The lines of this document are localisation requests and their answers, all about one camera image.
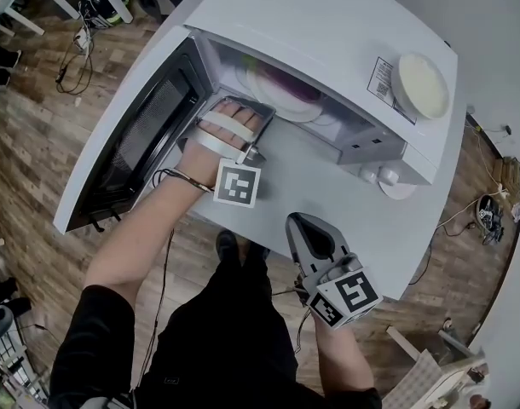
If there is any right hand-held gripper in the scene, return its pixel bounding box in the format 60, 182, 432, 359
285, 213, 384, 331

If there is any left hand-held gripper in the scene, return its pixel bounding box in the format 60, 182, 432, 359
196, 95, 277, 209

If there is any white eggplant plate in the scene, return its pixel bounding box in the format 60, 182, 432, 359
234, 64, 325, 123

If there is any purple eggplant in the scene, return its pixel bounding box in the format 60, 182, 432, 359
259, 64, 325, 104

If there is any white microwave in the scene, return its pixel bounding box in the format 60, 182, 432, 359
53, 0, 459, 236

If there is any person's left forearm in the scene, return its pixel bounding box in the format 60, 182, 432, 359
83, 172, 210, 302

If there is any person's right forearm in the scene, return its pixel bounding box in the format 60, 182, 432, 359
313, 313, 376, 398

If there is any person's left hand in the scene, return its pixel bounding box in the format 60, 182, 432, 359
174, 100, 260, 190

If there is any grey table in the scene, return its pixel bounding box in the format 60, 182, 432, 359
127, 0, 470, 302

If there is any person's right black shoe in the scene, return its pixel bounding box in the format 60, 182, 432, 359
246, 245, 272, 263

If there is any person's black shoe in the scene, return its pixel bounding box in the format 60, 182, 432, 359
215, 229, 246, 268
246, 245, 272, 263

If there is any person's left black shoe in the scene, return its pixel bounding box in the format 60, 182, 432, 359
215, 229, 246, 268

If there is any white apple plate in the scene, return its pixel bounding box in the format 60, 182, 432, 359
377, 176, 418, 201

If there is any pale wooden bar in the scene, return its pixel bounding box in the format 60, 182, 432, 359
386, 325, 419, 360

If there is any person's black clothing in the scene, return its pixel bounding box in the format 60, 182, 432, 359
49, 240, 383, 409

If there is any white bowl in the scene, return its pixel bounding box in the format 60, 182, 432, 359
390, 52, 452, 120

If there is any black bowl of parts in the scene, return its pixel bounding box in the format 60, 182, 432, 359
477, 193, 506, 229

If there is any checked cloth table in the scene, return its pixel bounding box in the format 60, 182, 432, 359
381, 347, 491, 409

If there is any black backpack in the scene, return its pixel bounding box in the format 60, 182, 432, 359
83, 0, 131, 29

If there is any small white power strip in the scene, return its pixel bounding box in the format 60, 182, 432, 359
74, 27, 93, 55

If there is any brown bag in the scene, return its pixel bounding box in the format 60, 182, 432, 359
494, 155, 520, 195

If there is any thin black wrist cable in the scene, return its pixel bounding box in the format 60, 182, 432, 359
131, 168, 214, 391

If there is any long white cable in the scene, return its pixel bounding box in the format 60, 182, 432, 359
434, 185, 508, 229

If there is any black cable tangle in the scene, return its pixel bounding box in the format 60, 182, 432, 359
481, 210, 506, 246

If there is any tangled black floor cable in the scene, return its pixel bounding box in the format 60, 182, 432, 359
55, 36, 95, 95

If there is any white wire rack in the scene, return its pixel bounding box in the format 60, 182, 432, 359
0, 300, 48, 409

